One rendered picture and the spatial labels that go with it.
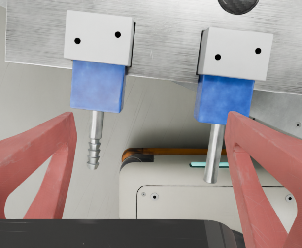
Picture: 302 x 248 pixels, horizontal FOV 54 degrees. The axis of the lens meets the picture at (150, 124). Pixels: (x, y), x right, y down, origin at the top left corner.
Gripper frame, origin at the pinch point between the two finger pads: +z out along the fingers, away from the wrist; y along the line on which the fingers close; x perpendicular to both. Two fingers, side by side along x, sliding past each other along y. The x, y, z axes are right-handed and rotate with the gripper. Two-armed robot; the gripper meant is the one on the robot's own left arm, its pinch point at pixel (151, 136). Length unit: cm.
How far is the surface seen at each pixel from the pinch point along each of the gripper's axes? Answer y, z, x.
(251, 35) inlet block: -7.7, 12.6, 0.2
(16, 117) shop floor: 50, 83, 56
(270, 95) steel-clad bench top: -12.7, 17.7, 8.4
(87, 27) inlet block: 4.7, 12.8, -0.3
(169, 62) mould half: -1.6, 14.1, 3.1
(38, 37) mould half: 9.5, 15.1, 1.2
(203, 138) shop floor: -20, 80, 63
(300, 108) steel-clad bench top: -16.0, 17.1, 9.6
